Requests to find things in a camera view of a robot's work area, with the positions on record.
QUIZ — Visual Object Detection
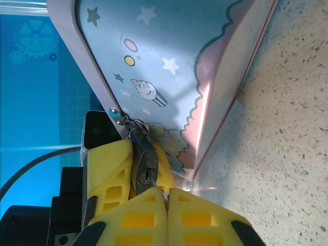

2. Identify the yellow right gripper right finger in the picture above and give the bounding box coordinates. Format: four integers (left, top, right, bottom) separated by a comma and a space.
168, 188, 266, 246

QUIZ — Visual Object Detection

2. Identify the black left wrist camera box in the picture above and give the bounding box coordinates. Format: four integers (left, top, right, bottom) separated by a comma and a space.
79, 110, 124, 158

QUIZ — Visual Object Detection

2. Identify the silver key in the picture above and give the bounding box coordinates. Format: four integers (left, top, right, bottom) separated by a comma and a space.
146, 175, 170, 210

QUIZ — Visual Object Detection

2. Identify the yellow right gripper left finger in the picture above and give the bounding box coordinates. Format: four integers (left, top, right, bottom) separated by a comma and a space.
74, 187, 169, 246

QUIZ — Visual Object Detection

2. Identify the aluminium corner post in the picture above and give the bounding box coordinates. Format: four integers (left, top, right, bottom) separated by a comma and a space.
0, 0, 49, 14

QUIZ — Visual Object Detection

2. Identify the dark brass padlock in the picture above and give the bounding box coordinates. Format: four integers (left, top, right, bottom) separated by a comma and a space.
129, 120, 160, 197

